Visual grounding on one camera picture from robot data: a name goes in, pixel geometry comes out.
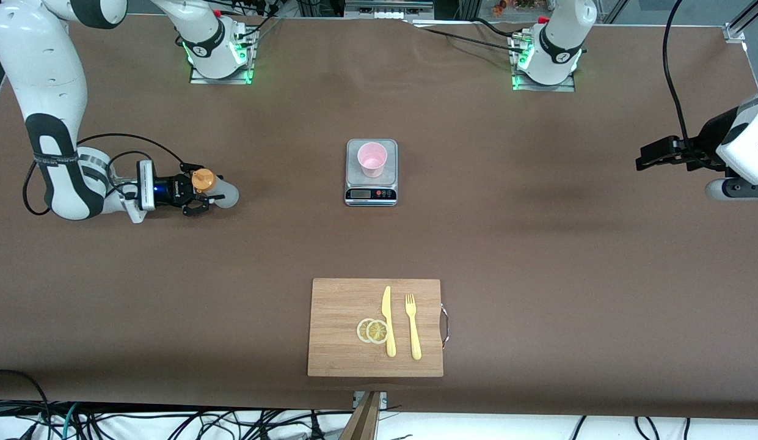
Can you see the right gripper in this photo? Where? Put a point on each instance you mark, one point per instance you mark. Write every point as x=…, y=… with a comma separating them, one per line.
x=170, y=188

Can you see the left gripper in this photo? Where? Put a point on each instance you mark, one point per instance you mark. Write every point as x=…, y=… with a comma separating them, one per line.
x=703, y=142

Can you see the translucent sauce bottle orange cap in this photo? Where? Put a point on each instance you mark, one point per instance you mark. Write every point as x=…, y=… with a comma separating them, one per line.
x=229, y=194

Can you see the pink plastic cup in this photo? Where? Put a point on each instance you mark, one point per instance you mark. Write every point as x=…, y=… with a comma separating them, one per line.
x=372, y=160

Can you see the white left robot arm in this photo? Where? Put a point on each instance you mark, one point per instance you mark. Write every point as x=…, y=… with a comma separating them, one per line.
x=556, y=49

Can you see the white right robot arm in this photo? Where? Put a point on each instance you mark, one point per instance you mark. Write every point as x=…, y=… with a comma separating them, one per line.
x=49, y=61

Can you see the brown table cover sheet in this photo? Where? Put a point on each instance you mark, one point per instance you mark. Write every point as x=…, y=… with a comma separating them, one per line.
x=110, y=275

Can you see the silver digital kitchen scale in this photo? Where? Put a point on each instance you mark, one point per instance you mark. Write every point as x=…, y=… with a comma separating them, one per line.
x=371, y=194

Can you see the wooden cutting board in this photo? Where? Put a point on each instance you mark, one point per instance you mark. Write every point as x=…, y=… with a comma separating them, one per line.
x=336, y=354

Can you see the lemon slice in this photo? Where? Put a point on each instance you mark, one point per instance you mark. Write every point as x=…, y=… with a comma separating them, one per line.
x=361, y=330
x=377, y=332

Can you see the yellow plastic knife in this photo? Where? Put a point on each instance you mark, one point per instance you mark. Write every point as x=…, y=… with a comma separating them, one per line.
x=391, y=342

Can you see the white power strip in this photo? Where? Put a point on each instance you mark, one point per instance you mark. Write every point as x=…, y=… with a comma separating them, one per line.
x=385, y=13

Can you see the yellow plastic fork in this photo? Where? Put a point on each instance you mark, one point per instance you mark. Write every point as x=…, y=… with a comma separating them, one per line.
x=415, y=342

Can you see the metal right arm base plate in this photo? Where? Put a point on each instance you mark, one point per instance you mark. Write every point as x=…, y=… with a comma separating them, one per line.
x=198, y=78

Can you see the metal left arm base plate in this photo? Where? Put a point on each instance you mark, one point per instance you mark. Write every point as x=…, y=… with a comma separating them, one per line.
x=568, y=87

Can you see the aluminium frame profile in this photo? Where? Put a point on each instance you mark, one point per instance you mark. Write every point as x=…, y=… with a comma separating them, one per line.
x=742, y=24

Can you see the metal table edge bracket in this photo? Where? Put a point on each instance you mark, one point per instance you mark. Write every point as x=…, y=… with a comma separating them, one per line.
x=383, y=400

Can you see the wooden post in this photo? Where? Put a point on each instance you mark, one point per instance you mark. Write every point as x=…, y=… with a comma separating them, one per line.
x=363, y=421

